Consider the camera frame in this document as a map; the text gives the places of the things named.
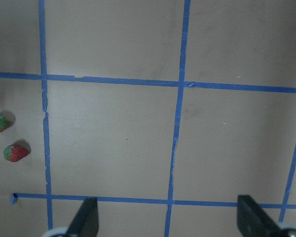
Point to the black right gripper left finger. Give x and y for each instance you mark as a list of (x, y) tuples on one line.
[(86, 221)]

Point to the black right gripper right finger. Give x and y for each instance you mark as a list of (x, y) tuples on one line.
[(252, 221)]

